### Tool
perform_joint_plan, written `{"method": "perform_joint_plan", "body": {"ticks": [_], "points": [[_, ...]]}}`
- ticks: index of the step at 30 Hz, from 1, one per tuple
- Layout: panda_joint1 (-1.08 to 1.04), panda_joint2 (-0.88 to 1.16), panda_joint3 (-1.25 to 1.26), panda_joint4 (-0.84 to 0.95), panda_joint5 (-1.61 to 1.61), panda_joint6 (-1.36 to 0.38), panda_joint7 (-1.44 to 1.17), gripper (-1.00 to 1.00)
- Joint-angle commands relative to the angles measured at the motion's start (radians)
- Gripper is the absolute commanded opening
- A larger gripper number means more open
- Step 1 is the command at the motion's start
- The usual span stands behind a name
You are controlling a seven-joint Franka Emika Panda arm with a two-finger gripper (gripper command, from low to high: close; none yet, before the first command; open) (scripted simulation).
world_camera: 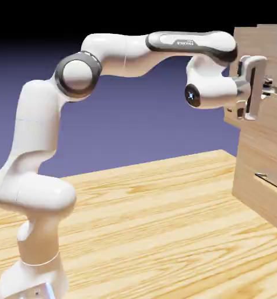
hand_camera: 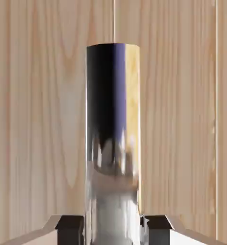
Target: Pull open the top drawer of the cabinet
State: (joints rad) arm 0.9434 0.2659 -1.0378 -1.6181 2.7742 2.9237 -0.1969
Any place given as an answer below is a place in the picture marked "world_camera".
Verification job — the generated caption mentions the light wood cabinet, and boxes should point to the light wood cabinet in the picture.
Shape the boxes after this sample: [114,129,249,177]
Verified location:
[223,23,277,235]

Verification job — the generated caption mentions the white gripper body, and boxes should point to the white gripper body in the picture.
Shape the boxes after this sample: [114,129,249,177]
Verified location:
[240,55,269,121]

